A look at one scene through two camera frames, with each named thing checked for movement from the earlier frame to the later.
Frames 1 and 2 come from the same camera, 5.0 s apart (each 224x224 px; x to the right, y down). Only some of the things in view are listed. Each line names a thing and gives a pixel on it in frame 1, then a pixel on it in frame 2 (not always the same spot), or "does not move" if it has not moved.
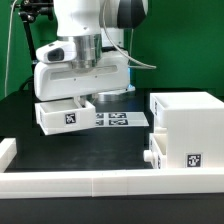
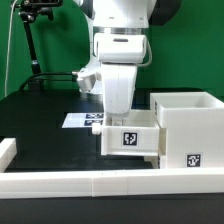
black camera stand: (30, 8) does not move
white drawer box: (55, 116) to (134, 134)
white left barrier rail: (8, 150) does not move
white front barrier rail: (76, 184) does not move
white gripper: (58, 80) to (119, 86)
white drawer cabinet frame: (194, 126) does not move
